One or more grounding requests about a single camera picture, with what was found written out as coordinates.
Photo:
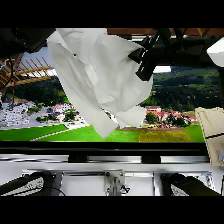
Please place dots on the white shirt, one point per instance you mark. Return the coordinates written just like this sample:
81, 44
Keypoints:
100, 76

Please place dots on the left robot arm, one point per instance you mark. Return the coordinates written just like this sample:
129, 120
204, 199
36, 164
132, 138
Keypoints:
20, 38

